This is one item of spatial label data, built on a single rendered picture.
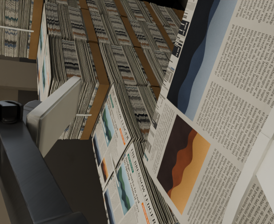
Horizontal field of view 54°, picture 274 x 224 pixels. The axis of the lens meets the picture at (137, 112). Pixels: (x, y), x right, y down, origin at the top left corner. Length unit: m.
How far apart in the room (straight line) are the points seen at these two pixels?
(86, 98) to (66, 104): 0.98
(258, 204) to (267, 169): 0.05
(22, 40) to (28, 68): 1.78
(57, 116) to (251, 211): 0.17
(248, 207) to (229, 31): 0.15
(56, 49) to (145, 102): 0.44
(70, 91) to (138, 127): 0.81
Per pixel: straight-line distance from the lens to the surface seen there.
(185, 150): 0.30
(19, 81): 3.38
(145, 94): 1.12
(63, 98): 0.16
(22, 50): 1.70
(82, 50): 1.25
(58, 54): 1.19
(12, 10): 1.57
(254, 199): 0.24
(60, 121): 0.17
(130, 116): 1.00
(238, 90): 0.25
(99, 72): 1.15
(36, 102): 0.17
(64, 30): 1.34
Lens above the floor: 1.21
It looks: 26 degrees down
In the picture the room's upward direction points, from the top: 87 degrees counter-clockwise
